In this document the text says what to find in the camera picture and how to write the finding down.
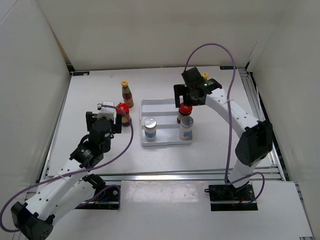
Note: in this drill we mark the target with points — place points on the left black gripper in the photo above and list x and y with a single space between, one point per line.
116 128

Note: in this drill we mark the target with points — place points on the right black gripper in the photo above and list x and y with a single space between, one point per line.
179 91

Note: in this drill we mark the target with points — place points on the red-lid sauce jar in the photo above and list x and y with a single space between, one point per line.
124 110
183 110

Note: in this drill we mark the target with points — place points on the tall yellow-cap sauce bottle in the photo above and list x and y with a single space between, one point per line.
127 94
205 76

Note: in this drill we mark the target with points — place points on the silver-lid white shaker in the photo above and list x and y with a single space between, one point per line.
150 128
186 128

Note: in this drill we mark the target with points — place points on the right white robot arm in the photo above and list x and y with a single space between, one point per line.
255 136

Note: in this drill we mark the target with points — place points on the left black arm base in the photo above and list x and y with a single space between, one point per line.
109 199

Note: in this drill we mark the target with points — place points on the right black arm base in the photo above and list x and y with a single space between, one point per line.
226 198

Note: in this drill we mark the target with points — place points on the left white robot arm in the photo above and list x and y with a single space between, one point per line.
75 184

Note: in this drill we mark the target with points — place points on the white divided organizer tray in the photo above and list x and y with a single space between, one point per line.
167 128

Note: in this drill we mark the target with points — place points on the right black corner label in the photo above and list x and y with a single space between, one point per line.
226 67

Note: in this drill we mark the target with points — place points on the black corner label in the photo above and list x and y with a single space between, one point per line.
226 67
81 73

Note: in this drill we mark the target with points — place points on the left black corner label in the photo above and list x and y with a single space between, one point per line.
81 73

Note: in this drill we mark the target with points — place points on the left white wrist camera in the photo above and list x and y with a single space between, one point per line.
104 112

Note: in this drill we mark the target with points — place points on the aluminium front rail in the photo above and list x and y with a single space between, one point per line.
272 173

